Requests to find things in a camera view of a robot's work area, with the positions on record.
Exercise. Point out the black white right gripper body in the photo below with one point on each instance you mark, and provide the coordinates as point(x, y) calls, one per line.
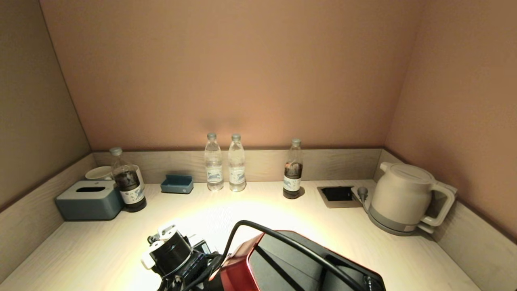
point(171, 254)

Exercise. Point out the red black right robot arm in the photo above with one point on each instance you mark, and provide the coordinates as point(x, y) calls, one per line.
point(282, 262)

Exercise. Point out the small blue tray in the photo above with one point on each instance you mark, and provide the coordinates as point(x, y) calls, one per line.
point(177, 186)

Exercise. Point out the dark tea plastic bottle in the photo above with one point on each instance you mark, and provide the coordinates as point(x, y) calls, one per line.
point(293, 178)
point(129, 194)

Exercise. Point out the white ceramic cup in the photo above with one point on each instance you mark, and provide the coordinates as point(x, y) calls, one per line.
point(99, 173)
point(139, 176)

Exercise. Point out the clear water plastic bottle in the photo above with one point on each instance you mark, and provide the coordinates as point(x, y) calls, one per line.
point(213, 169)
point(236, 169)

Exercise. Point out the blue-grey tissue box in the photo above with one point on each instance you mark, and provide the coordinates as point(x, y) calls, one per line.
point(89, 206)

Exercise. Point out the black recessed power socket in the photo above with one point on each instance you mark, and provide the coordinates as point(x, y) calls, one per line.
point(337, 194)

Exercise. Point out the grey power plug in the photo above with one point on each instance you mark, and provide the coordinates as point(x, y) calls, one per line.
point(362, 190)

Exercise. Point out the grey kettle base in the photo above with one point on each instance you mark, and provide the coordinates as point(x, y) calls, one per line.
point(387, 228)

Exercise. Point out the white electric kettle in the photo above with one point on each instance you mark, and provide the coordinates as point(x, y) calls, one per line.
point(398, 194)

